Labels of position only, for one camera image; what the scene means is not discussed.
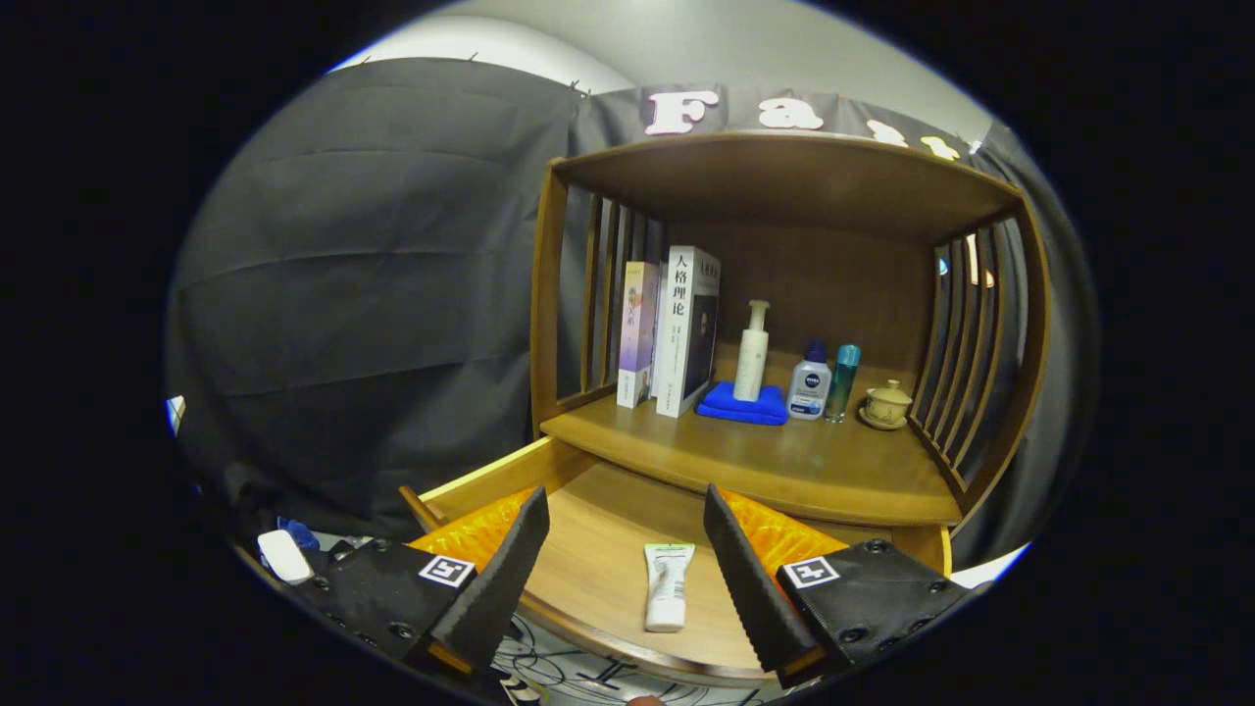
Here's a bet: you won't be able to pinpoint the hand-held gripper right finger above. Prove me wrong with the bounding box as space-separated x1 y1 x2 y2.
702 483 981 689

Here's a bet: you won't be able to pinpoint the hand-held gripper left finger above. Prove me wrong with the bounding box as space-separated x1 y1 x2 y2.
294 486 552 678

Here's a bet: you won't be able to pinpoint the white squeeze tube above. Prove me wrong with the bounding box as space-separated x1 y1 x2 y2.
643 542 696 633

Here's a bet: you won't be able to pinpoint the wooden drawer with black knob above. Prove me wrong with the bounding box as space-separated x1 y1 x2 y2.
397 436 954 687

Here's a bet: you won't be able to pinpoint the wooden countertop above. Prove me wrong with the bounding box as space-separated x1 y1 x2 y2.
539 368 967 528

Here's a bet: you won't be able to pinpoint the brown wooden cabinet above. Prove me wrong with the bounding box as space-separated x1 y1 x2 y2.
529 130 1052 580

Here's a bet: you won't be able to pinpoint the blue folded cloth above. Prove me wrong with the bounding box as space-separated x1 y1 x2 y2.
694 380 790 427

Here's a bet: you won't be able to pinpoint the white bottle with blue pump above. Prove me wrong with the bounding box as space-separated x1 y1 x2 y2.
785 339 833 422

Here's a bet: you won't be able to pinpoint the small white device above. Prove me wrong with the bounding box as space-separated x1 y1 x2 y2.
257 529 315 586

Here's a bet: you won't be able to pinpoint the teal glass bottle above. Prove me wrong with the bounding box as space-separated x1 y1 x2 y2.
824 343 863 425

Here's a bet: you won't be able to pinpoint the yellow lidded teacup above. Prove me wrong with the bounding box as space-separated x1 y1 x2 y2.
864 379 914 425

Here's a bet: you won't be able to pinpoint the white side furniture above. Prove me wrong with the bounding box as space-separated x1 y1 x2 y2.
946 541 1030 589

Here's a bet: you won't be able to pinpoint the thick white book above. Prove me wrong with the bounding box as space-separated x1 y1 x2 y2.
654 245 723 420

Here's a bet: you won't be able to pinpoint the purple book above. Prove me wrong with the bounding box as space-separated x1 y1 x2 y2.
616 260 660 410

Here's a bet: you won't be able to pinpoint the black floor cables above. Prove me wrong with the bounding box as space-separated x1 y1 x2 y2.
490 613 785 706

